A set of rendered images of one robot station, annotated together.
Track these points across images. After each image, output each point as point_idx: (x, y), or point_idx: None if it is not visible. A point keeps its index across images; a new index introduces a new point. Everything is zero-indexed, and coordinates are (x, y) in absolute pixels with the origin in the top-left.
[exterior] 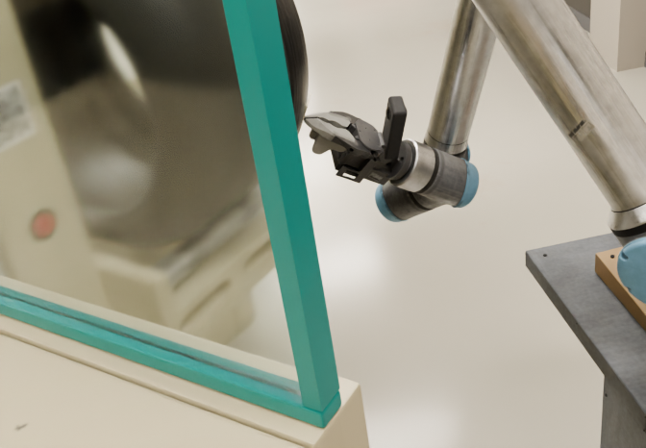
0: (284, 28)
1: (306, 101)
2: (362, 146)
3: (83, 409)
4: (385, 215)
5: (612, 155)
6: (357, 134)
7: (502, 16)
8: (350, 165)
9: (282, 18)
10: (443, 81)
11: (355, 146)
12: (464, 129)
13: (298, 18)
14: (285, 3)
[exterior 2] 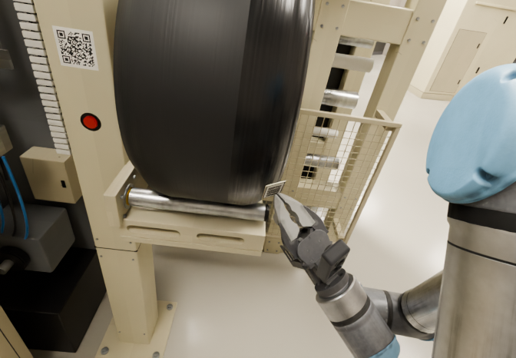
0: (243, 110)
1: (262, 181)
2: (295, 249)
3: None
4: None
5: None
6: (305, 237)
7: (448, 306)
8: None
9: (246, 101)
10: (440, 275)
11: (286, 243)
12: (431, 323)
13: (275, 114)
14: (260, 91)
